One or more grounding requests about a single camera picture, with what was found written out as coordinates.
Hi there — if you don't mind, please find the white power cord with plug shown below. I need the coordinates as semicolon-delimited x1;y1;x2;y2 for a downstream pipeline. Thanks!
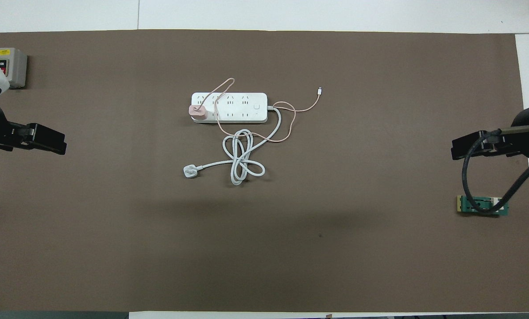
182;105;282;186

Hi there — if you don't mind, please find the pink charger plug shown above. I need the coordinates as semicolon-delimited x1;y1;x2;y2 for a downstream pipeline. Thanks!
189;104;209;121

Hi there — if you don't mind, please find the white power strip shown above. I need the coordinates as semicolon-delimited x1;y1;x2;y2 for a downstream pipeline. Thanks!
191;92;269;125

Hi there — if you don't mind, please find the pink charging cable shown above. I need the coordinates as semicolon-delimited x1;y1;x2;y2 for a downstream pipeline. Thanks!
196;78;324;143

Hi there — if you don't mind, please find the brown table mat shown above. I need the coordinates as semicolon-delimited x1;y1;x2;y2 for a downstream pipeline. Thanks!
0;29;529;313

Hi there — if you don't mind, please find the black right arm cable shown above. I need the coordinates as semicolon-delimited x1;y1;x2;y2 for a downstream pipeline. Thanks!
462;125;529;215

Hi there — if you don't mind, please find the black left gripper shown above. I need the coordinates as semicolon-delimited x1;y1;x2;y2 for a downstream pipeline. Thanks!
0;122;67;156

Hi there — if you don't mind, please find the grey on-off switch box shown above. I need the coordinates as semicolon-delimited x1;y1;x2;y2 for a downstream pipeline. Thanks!
0;47;28;89

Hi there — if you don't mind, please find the green circuit board connector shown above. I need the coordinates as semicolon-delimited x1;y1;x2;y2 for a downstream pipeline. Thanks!
457;195;510;218

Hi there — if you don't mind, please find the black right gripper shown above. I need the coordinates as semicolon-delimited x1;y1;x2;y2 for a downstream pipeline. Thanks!
451;129;524;161

